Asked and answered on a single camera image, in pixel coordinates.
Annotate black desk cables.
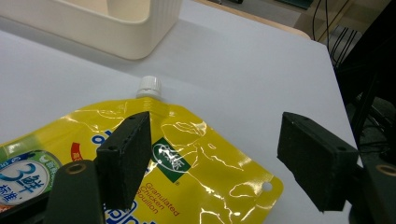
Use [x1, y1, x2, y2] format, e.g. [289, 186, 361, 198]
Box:
[312, 0, 359, 68]

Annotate yellow spouted pouch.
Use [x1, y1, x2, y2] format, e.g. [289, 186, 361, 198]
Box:
[0, 75, 284, 224]

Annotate wooden table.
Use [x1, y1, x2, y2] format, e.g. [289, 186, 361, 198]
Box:
[192, 0, 312, 40]

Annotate cream plastic basket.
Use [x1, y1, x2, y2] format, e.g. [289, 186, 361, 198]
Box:
[0, 0, 184, 61]

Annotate wooden desk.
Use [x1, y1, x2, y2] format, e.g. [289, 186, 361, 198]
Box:
[293, 0, 393, 41]

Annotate black metal stand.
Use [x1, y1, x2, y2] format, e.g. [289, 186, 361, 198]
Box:
[334, 0, 396, 164]

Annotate white table mat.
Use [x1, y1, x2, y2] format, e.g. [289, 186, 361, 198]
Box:
[0, 0, 363, 224]

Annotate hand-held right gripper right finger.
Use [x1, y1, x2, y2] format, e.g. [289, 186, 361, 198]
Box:
[276, 111, 396, 224]

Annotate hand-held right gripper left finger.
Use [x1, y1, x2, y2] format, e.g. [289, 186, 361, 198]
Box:
[43, 111, 152, 224]

